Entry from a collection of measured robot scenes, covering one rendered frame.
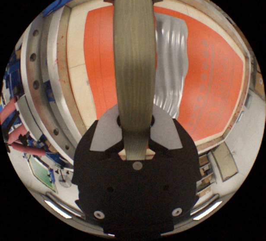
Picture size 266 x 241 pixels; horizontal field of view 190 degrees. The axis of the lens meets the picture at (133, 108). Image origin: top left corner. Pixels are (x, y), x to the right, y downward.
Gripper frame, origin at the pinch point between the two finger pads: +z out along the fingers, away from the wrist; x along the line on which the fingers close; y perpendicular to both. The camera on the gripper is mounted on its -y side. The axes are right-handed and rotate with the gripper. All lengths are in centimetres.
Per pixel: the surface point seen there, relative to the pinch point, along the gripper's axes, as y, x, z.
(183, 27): -14.7, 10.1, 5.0
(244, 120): 80, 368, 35
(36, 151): 26, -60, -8
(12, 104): -6.1, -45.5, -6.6
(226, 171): 268, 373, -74
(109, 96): 1.1, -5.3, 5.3
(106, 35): -11.6, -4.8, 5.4
